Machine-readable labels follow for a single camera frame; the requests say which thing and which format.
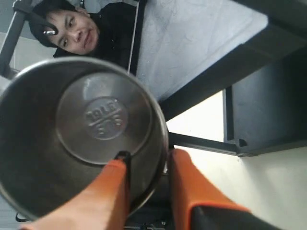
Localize right gripper black orange right finger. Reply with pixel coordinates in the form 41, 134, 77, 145
168, 149, 276, 230

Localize right gripper black orange left finger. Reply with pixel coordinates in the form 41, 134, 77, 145
20, 151, 131, 230

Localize stainless steel mug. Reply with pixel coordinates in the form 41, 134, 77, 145
0, 57, 168, 220

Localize black two-tier rack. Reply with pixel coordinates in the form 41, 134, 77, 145
0, 0, 307, 158

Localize white backdrop cloth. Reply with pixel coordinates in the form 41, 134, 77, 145
137, 0, 268, 101

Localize person in black clothes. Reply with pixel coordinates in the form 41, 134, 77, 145
29, 0, 137, 70

